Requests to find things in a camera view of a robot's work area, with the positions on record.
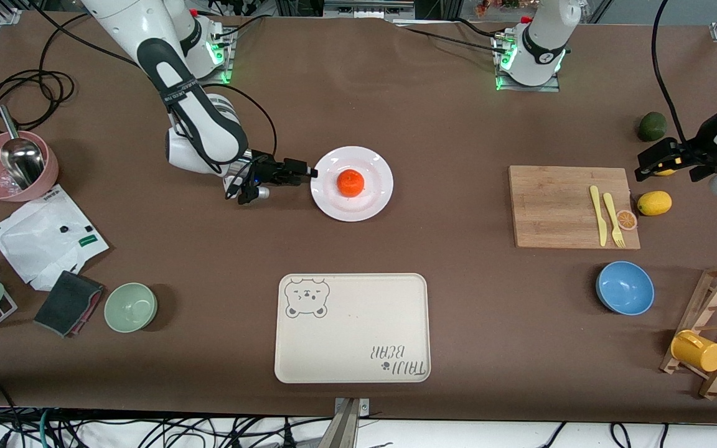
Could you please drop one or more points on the orange slice toy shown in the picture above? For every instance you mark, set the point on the orange slice toy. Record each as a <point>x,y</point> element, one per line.
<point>627,219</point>

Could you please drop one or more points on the pale green bowl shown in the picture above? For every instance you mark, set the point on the pale green bowl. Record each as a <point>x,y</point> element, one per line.
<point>130,307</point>

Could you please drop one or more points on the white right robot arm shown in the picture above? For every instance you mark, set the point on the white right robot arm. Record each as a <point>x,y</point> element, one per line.
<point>147,28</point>

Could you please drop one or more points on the white plastic bag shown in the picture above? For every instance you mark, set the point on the white plastic bag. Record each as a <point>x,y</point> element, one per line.
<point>35,242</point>

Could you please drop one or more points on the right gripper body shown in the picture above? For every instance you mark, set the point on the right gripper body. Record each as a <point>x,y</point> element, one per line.
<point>267,170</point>

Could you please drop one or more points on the blue bowl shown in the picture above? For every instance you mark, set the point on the blue bowl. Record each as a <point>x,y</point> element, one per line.
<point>625,288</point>

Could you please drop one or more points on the grey metal plate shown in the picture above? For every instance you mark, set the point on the grey metal plate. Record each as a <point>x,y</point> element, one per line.
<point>368,9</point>

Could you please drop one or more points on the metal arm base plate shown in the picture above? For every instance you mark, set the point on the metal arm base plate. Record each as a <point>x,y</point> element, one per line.
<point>539,88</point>
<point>178,79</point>

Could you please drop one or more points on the white round plate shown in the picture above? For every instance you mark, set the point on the white round plate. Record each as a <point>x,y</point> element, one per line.
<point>371,199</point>

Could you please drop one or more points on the grey folded cloth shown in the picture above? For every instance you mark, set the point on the grey folded cloth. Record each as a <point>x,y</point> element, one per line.
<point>66,302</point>

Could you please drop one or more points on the yellow lemon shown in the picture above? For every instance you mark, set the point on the yellow lemon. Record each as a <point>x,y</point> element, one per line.
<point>654,203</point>
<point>667,170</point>

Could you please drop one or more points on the metal scoop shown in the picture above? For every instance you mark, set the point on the metal scoop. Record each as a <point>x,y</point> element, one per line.
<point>22,158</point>

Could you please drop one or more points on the green avocado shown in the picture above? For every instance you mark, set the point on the green avocado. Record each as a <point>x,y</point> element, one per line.
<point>652,127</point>

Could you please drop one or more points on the yellow mug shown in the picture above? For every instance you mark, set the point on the yellow mug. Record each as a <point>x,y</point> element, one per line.
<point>701,353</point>

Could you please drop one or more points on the cream bear print tray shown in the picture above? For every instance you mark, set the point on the cream bear print tray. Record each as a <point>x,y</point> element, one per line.
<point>352,336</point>

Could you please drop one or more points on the yellow plastic fork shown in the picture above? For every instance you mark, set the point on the yellow plastic fork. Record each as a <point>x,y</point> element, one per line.
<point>611,211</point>

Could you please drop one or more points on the wooden cutting board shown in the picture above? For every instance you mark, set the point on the wooden cutting board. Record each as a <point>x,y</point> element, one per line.
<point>539,205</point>

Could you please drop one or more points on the orange fruit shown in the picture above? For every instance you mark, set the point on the orange fruit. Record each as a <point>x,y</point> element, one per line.
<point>350,183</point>

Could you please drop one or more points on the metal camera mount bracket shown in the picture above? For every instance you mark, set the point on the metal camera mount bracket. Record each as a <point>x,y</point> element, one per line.
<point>346,429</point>

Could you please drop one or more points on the yellow plastic knife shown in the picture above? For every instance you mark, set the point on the yellow plastic knife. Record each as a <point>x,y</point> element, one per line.
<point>598,214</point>

